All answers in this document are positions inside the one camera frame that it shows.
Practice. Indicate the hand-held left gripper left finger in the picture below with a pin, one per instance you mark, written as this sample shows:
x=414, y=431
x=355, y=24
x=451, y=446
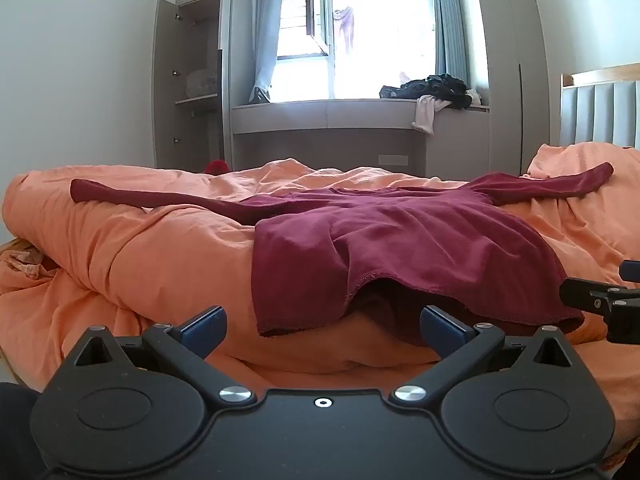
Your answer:
x=206, y=329

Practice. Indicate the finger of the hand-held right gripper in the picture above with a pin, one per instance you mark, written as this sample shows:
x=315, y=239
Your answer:
x=631, y=270
x=590, y=294

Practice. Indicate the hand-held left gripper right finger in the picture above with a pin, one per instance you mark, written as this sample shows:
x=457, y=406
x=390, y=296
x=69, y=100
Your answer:
x=442, y=330

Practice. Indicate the dark red long-sleeve shirt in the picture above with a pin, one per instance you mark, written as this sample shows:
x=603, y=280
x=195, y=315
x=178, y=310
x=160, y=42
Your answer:
x=400, y=240

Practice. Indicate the pile of dark clothes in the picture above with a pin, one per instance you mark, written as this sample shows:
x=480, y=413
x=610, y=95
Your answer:
x=440, y=87

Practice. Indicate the orange duvet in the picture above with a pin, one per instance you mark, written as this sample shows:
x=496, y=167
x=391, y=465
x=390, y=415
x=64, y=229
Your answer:
x=150, y=260

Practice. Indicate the orange pillow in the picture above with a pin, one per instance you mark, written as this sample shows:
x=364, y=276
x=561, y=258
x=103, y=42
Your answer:
x=560, y=160

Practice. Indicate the red soft object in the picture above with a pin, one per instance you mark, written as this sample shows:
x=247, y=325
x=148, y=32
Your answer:
x=217, y=167

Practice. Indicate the grey padded headboard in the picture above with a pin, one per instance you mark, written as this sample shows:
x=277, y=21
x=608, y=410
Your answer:
x=600, y=110

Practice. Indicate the orange patterned cloth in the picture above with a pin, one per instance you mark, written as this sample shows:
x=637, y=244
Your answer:
x=25, y=261

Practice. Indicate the person's dark trouser leg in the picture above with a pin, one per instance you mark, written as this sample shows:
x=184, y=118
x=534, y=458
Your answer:
x=17, y=430

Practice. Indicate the white hanging cloth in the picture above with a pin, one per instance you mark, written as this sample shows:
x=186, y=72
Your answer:
x=425, y=115

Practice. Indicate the tall grey closed wardrobe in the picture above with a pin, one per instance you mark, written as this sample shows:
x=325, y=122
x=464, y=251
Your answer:
x=510, y=85

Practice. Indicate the grey window seat cabinet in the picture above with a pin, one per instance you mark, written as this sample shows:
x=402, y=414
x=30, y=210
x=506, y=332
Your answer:
x=325, y=115

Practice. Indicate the clear plastic bag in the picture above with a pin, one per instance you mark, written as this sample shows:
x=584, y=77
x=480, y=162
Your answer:
x=201, y=82

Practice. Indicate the grey open wardrobe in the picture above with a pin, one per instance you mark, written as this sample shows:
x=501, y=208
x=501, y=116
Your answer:
x=167, y=85

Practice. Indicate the window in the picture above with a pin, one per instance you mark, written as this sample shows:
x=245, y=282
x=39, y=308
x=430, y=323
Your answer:
x=385, y=50

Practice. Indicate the light blue sheer curtain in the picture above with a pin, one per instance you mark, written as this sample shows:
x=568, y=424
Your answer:
x=265, y=35

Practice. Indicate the blue-grey thick curtain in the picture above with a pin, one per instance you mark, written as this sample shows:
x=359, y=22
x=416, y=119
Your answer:
x=450, y=20

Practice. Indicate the pink hanging garment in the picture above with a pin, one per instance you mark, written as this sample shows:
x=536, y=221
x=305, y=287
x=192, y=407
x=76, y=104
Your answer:
x=346, y=27

